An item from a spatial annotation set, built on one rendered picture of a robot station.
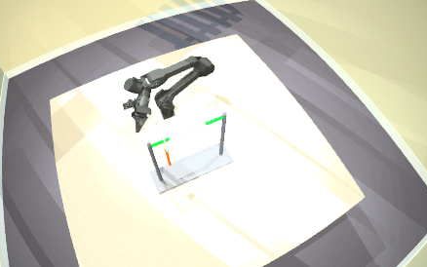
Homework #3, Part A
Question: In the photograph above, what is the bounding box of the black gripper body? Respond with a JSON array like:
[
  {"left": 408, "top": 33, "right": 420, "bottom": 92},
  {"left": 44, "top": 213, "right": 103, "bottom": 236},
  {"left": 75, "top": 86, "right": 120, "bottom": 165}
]
[{"left": 131, "top": 95, "right": 152, "bottom": 117}]

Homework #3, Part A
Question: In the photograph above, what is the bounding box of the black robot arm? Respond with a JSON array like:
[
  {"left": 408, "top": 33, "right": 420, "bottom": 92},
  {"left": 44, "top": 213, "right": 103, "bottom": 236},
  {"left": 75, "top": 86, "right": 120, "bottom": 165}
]
[{"left": 122, "top": 56, "right": 215, "bottom": 120}]

